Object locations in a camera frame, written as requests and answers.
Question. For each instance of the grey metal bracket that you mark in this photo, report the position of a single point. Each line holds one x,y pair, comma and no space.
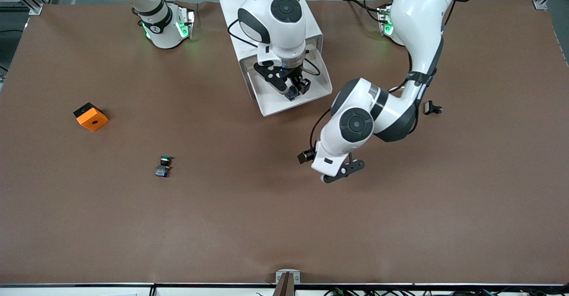
293,276

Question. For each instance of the small black plastic part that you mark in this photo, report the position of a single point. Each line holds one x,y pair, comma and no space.
430,107

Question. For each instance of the orange box with black base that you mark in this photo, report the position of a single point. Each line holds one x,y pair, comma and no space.
91,119

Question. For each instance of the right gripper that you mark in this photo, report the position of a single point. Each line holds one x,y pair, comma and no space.
297,82

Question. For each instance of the green push button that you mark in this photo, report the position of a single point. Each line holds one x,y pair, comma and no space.
163,166

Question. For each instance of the brown paper table cover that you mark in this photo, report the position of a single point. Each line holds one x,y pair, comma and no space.
284,207

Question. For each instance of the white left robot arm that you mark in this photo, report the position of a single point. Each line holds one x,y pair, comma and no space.
418,20

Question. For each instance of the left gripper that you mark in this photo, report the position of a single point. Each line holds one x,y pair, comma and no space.
306,156

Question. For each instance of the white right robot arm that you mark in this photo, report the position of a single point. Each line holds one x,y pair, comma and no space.
275,25

